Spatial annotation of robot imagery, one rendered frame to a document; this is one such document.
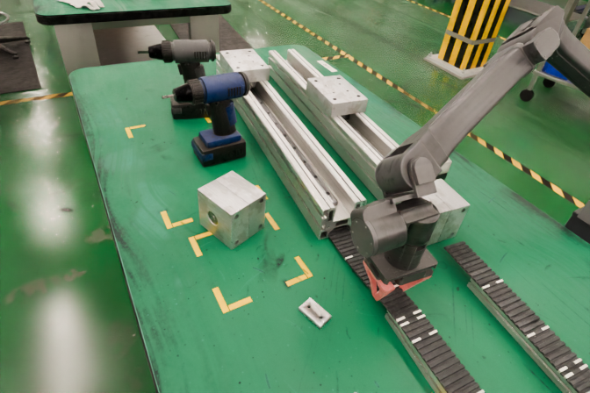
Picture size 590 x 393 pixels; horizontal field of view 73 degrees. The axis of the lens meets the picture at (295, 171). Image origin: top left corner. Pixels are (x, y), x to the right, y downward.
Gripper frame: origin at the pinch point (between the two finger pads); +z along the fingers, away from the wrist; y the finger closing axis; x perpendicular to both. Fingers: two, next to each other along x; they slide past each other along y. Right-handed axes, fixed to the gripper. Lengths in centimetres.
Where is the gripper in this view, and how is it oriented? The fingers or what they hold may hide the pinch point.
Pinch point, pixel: (388, 290)
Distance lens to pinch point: 74.9
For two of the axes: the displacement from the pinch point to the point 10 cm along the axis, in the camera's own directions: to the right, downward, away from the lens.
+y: -9.1, 1.7, -3.7
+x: 4.0, 5.9, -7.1
